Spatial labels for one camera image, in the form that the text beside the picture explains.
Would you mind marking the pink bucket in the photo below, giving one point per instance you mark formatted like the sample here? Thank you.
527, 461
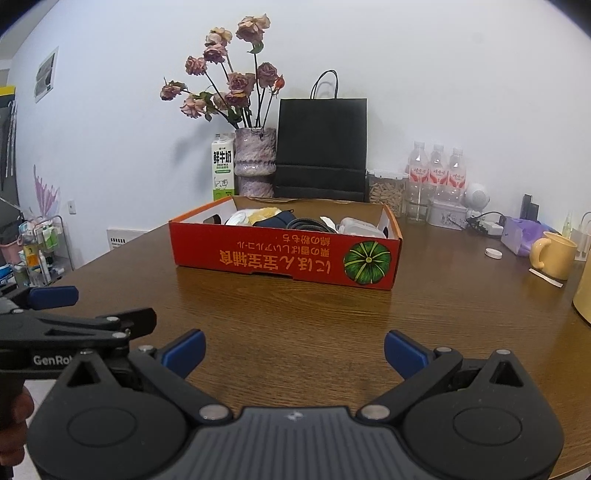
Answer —
10, 251

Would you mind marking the white power strip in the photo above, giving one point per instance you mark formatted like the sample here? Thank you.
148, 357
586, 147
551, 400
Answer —
487, 226

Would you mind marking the white round device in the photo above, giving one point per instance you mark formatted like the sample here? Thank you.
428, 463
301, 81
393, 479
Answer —
477, 196

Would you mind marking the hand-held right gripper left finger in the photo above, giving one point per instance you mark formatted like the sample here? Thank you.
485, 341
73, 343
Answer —
184, 353

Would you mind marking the purple marbled vase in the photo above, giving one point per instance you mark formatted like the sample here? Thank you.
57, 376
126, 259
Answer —
254, 161

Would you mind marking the wooden desk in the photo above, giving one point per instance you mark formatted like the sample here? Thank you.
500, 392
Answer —
300, 323

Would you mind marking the white plastic container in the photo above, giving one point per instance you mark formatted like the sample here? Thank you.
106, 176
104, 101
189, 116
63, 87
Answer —
362, 228

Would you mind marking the dark blue cloth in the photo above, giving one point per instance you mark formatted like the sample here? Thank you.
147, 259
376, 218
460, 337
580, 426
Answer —
274, 221

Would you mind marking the yellow mug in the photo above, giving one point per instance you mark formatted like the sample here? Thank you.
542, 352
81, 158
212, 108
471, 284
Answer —
556, 256

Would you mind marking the wall poster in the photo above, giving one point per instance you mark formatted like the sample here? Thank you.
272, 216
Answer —
46, 74

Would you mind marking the white wall socket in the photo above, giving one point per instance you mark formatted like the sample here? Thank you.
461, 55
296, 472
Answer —
71, 206

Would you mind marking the red label water bottle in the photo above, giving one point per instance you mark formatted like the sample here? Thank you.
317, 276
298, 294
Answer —
456, 175
437, 173
418, 170

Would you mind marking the white tin box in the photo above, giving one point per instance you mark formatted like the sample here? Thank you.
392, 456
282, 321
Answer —
447, 214

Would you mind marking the purple tissue pack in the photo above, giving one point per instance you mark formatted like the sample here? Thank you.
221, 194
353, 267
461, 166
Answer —
526, 235

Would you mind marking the black rectangular bottle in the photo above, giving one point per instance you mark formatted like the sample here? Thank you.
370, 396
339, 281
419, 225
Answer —
529, 206

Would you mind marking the black paper bag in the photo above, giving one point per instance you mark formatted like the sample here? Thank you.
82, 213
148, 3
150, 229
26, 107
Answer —
323, 147

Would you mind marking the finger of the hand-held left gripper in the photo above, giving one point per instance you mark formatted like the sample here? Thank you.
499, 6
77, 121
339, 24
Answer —
53, 297
134, 318

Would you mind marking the dried rose bouquet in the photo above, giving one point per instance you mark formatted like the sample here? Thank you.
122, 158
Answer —
231, 83

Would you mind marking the person's left hand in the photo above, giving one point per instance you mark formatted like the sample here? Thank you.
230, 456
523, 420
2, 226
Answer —
21, 410

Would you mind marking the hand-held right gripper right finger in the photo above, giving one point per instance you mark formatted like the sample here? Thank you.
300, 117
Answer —
406, 353

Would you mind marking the clear drinking glass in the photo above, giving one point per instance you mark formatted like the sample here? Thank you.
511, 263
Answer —
418, 205

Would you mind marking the cream coloured container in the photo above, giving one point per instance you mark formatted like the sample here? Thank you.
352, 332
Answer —
582, 295

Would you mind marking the small white round lid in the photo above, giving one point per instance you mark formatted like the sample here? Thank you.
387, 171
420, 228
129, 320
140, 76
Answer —
493, 253

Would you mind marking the white stick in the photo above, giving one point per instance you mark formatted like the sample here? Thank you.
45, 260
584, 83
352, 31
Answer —
545, 278

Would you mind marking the red and orange cardboard box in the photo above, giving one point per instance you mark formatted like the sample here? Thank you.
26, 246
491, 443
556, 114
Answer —
277, 258

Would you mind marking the white and orange plush toy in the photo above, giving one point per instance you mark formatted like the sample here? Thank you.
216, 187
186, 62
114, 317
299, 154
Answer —
261, 214

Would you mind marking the purple flower wall sticker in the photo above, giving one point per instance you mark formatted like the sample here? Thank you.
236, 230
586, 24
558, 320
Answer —
45, 194

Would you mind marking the white and green milk carton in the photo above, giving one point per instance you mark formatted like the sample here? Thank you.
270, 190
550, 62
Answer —
222, 166

